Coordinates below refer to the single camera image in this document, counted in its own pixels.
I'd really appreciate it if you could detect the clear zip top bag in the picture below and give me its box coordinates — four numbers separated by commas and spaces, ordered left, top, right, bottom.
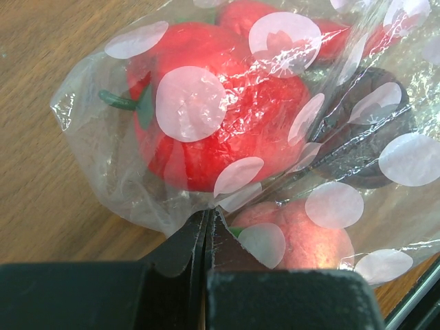
50, 1, 439, 286

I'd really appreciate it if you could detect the fake dark purple fruit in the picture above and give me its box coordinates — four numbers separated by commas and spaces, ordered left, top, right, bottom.
312, 67, 415, 189

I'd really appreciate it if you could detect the fake red chili pepper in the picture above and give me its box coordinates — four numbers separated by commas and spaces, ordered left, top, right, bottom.
216, 0, 399, 63

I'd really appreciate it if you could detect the fake red bell pepper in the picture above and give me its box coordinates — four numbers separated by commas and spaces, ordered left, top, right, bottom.
98, 22, 310, 193

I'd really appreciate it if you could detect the fake peach pink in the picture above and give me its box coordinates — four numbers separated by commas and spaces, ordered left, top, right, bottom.
229, 199, 354, 270

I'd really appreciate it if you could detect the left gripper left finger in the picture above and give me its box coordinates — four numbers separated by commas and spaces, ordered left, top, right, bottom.
1, 211, 208, 329

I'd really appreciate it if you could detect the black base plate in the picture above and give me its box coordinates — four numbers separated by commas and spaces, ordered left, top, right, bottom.
385, 258, 439, 330

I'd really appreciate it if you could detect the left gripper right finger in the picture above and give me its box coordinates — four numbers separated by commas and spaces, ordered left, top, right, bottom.
205, 209, 385, 329

